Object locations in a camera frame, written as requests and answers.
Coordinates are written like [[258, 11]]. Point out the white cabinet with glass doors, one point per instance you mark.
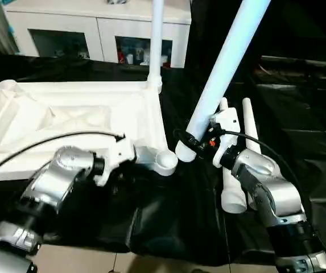
[[94, 17]]

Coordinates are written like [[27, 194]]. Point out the black plastic mat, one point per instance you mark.
[[151, 227]]

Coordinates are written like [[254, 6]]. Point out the small dark grey bundle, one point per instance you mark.
[[116, 1]]

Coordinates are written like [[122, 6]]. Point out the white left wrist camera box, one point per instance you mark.
[[114, 159]]

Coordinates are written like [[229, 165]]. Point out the tall clear bottle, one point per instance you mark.
[[146, 54]]

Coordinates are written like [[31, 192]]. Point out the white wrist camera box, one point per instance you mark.
[[224, 131], [114, 159]]

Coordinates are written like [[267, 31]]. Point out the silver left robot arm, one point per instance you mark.
[[49, 193]]

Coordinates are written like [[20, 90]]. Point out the white plastic table leg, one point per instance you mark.
[[251, 125], [156, 45], [231, 182], [225, 68]]

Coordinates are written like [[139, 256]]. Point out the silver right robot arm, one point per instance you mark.
[[271, 199]]

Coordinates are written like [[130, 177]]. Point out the white plastic table top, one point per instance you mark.
[[66, 114]]

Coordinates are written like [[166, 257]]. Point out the small white jar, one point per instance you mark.
[[129, 58]]

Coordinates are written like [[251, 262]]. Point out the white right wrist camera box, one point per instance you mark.
[[224, 131]]

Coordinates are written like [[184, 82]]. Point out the red bottle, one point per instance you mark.
[[121, 56]]

